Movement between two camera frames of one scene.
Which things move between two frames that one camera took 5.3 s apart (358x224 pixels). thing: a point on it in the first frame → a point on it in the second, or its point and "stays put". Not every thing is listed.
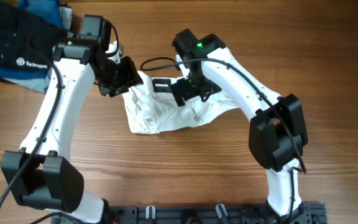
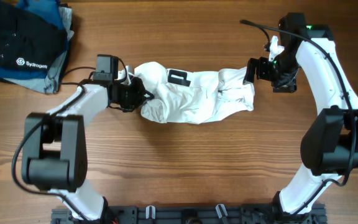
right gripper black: x=182 y=83 → x=288 y=84
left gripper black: x=131 y=78 → x=139 y=97
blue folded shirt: x=50 y=11 stays put
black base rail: x=306 y=214 stays put
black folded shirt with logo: x=18 y=38 stays put
